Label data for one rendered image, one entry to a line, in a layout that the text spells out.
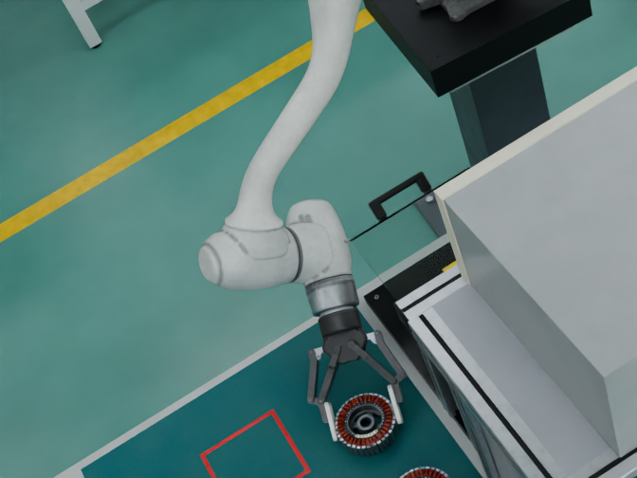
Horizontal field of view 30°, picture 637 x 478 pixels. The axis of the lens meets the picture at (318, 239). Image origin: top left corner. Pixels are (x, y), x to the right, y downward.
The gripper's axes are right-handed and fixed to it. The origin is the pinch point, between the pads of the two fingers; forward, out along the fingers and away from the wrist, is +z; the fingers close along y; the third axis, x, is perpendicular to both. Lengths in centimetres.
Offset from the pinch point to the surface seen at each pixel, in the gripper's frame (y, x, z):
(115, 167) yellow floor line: 82, -151, -109
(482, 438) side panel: -20.8, 25.9, 8.4
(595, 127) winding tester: -49, 46, -29
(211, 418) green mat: 29.4, -7.1, -8.6
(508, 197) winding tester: -35, 50, -22
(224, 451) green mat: 27.5, -3.2, -1.8
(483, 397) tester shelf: -23.4, 40.8, 3.1
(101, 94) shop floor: 87, -170, -143
